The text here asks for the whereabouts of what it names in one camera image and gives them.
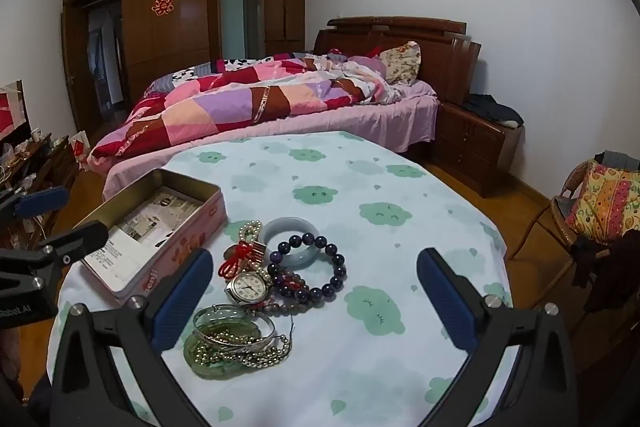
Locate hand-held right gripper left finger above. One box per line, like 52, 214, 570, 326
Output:
47, 248, 216, 427

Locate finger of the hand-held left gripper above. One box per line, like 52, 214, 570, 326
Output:
0, 222, 110, 289
0, 186, 71, 220

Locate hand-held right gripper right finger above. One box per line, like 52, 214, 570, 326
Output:
416, 248, 581, 427

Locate pink metal tin box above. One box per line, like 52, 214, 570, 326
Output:
72, 168, 230, 308

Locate green jade bangle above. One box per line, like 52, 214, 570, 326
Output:
184, 317, 266, 380

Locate silver wristwatch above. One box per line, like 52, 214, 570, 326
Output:
224, 269, 273, 308

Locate red knot ornament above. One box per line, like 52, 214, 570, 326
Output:
218, 242, 266, 280

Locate silver bangle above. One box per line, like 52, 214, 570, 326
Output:
192, 304, 276, 348

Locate metal bead chain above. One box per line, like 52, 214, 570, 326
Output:
195, 329, 293, 368

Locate grey bead bracelet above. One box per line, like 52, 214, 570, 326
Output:
260, 272, 322, 315

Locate purple bead bracelet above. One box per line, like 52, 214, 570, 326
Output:
266, 232, 348, 303

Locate wooden side cabinet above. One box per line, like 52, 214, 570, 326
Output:
0, 132, 81, 248

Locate red white bag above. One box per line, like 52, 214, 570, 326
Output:
69, 131, 92, 164

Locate printed paper sheet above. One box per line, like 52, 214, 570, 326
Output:
82, 187, 206, 295

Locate red white framed picture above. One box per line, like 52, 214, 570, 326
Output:
0, 81, 28, 142

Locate pale jade bangle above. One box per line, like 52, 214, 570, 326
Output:
262, 217, 321, 270

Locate wicker chair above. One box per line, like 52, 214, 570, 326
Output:
510, 159, 640, 268

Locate wooden nightstand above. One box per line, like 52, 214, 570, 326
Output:
432, 102, 526, 198

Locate dark red garment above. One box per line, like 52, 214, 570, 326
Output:
570, 229, 640, 313

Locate colourful patterned cushion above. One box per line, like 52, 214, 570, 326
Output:
565, 159, 640, 245

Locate dark folded clothes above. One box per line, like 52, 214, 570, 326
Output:
462, 93, 525, 128

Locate patchwork quilt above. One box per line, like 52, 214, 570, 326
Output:
89, 52, 403, 159

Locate pink bed sheet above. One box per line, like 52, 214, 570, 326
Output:
87, 79, 441, 202

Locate wooden wardrobe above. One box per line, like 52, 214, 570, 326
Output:
61, 0, 307, 132

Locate grey cloth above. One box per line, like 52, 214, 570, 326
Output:
595, 151, 640, 170

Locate floral pillow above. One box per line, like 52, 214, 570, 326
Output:
378, 41, 422, 86

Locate wooden bed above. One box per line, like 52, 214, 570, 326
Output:
87, 17, 483, 202

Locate pink pillow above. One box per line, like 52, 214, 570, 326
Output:
345, 56, 387, 80

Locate pearl bracelet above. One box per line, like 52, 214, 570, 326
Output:
239, 220, 273, 288

